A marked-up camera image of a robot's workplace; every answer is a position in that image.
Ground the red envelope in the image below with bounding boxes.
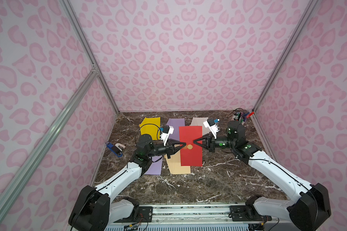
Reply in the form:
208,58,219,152
179,126,202,167

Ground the beige envelope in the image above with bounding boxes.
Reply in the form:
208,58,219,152
164,151,191,175

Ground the purple envelope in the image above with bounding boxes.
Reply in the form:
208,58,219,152
167,118,185,141
145,156,163,175

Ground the white envelope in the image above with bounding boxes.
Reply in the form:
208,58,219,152
190,117,211,135

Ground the yellow envelope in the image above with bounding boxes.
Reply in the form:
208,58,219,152
139,117,161,141

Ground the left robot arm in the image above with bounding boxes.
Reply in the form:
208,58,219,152
68,134,186,231

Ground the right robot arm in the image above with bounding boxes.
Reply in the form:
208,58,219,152
193,119,332,231

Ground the pink pen cup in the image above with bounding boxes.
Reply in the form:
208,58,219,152
237,115,246,125

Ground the blue stapler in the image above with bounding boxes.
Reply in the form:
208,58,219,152
106,141,126,157

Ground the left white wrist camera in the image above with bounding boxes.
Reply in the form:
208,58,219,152
160,125,174,146

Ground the aluminium front rail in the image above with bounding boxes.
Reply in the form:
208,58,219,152
66,202,319,231

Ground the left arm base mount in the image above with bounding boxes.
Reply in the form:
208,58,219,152
115,197,153,223

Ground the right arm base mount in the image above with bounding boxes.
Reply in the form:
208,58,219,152
228,195,272,223

